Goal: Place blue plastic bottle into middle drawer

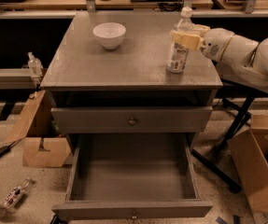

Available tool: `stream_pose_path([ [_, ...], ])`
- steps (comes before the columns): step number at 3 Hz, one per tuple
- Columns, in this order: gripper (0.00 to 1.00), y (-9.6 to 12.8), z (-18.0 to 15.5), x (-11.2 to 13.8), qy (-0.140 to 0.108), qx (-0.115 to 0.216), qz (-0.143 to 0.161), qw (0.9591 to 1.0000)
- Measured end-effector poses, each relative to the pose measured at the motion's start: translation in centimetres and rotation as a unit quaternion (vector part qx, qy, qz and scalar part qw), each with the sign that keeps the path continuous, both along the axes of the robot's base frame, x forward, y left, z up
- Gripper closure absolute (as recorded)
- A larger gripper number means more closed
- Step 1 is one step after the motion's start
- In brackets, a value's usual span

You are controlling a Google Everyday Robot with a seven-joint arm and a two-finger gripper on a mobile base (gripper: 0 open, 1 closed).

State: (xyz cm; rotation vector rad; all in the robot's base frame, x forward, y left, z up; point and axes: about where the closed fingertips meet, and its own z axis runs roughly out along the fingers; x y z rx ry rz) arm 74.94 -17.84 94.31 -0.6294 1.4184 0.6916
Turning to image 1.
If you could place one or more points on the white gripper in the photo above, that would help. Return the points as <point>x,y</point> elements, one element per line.
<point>216,43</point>

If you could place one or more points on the clear plastic water bottle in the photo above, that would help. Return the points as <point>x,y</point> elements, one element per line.
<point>178,54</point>

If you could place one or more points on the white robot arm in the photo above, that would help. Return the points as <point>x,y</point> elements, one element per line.
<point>239,59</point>

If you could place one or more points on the closed grey upper drawer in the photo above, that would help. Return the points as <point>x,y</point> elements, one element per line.
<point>132,119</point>

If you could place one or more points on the grey wooden drawer cabinet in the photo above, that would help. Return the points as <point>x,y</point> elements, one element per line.
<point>83,73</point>

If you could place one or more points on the open grey lower drawer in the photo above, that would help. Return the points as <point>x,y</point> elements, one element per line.
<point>131,175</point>

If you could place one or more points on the clear sanitizer bottle on shelf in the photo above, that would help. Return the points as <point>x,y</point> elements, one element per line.
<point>35,65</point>

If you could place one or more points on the plastic bottle on floor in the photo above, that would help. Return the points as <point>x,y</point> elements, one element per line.
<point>15,196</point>

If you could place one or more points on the white ceramic bowl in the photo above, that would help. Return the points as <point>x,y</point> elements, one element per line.
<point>109,34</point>

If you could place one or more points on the brown cardboard box right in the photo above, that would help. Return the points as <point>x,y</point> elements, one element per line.
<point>248,149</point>

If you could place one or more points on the brown cardboard box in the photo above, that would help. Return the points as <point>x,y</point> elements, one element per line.
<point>42,146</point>
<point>248,149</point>

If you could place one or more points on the black folding stand table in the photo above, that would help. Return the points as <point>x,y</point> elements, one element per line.
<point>239,121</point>

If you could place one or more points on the brown cardboard box left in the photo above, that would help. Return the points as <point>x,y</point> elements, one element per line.
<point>42,146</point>

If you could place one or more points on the grey metal shelf left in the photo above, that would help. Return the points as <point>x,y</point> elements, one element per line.
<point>20,79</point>

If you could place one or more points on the black power adapter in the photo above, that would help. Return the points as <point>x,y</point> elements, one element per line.
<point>6,148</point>

